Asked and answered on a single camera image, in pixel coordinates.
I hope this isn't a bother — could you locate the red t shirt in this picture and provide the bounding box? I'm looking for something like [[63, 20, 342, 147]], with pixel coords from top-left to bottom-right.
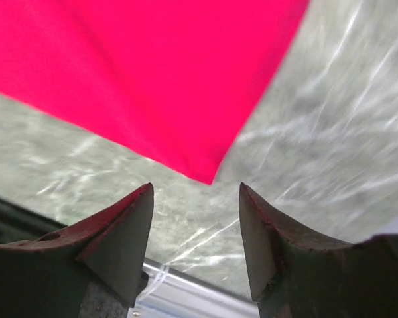
[[0, 0, 309, 184]]

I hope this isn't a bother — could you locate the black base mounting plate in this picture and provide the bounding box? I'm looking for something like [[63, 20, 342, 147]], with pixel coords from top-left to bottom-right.
[[0, 198, 66, 244]]

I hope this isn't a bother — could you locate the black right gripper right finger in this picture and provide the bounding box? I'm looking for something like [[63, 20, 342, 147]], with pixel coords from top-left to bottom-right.
[[239, 184, 398, 317]]

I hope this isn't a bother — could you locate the aluminium frame rail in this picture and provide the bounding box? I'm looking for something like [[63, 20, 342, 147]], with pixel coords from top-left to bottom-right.
[[127, 259, 259, 318]]

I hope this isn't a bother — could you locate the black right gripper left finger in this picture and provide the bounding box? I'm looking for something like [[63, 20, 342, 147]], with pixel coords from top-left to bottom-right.
[[0, 184, 154, 317]]

